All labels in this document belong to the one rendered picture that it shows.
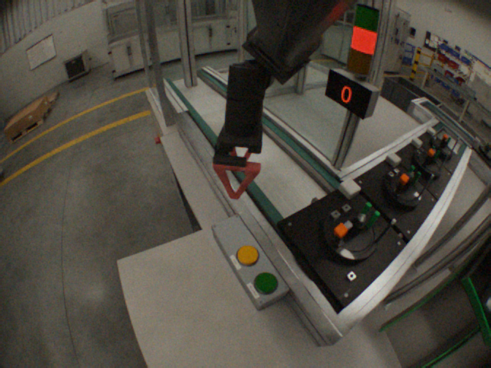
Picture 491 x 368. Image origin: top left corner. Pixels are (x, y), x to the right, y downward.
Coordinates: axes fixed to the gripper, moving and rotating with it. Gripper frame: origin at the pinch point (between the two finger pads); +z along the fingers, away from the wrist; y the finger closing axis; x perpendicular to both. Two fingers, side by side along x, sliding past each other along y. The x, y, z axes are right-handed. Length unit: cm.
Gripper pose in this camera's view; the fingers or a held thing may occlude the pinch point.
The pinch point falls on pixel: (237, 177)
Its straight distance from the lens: 40.3
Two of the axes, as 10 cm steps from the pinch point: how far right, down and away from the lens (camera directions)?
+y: 0.6, -5.7, 8.2
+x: -9.9, -1.2, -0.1
